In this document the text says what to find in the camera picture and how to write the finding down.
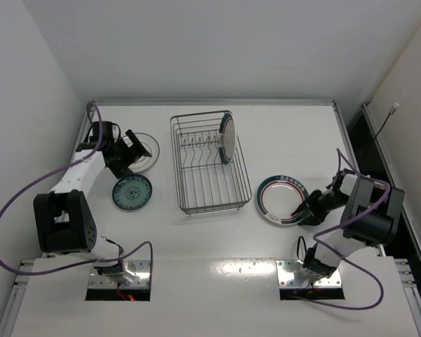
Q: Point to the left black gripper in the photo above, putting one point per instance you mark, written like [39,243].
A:
[127,154]

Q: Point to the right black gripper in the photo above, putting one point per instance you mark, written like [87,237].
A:
[316,206]

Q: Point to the clear glass plate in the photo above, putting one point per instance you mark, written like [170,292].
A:
[152,146]

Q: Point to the green red rimmed plate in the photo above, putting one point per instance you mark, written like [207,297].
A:
[278,197]
[227,138]

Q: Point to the blue floral patterned plate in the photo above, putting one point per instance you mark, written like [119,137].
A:
[132,192]

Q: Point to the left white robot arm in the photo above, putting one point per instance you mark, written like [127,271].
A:
[64,222]

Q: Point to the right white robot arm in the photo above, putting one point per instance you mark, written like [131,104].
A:
[372,210]

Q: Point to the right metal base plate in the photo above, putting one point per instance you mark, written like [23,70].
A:
[291,276]

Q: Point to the metal base plate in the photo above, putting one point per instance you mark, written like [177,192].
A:
[291,276]
[129,274]

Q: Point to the metal wire dish rack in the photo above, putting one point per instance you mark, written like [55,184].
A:
[203,183]

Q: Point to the black wall cable white plug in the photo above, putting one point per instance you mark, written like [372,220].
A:
[391,111]

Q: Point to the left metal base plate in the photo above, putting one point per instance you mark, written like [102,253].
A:
[129,274]

